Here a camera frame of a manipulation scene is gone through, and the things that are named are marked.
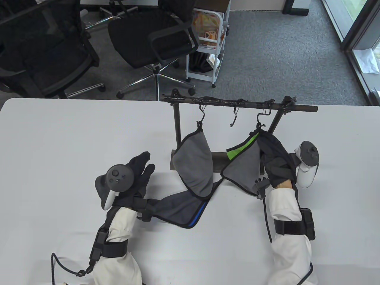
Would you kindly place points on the person's left hand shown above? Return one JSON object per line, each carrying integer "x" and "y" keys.
{"x": 142, "y": 172}

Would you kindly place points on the person's right hand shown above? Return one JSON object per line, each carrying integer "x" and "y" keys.
{"x": 279, "y": 163}

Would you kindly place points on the grey hand towel green lining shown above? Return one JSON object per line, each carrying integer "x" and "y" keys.
{"x": 193, "y": 160}
{"x": 243, "y": 169}

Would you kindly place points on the black metal s-hook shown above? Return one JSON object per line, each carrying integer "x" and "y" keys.
{"x": 259, "y": 117}
{"x": 234, "y": 116}
{"x": 202, "y": 114}

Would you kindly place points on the dark grey hand towel blue lining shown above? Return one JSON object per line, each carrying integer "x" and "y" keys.
{"x": 178, "y": 207}

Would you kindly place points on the person's right forearm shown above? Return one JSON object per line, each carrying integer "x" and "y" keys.
{"x": 285, "y": 204}

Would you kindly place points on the person's left forearm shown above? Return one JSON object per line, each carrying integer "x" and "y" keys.
{"x": 121, "y": 225}

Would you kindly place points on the dark wooden hanging rack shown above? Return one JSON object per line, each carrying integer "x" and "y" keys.
{"x": 302, "y": 108}

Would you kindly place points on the white rolling cart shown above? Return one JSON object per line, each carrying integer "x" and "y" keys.
{"x": 202, "y": 76}

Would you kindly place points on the white packet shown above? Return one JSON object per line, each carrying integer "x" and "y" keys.
{"x": 213, "y": 61}

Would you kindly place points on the black bag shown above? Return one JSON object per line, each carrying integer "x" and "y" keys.
{"x": 199, "y": 62}

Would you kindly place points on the black office chair chrome base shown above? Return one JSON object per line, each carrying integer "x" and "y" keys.
{"x": 133, "y": 41}
{"x": 102, "y": 20}

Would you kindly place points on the white paper sheet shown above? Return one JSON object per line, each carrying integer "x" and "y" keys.
{"x": 368, "y": 61}

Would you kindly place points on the orange white snack box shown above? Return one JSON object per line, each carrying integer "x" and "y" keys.
{"x": 209, "y": 36}

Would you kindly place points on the black mesh office chair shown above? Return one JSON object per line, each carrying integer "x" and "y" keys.
{"x": 44, "y": 59}

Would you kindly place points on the black desk leg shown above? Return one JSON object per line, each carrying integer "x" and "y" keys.
{"x": 295, "y": 7}

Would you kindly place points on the orange snack bag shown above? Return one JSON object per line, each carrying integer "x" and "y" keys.
{"x": 202, "y": 19}

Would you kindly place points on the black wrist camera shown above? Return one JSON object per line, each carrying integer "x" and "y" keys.
{"x": 261, "y": 187}

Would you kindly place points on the black window frame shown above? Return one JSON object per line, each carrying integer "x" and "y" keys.
{"x": 360, "y": 26}

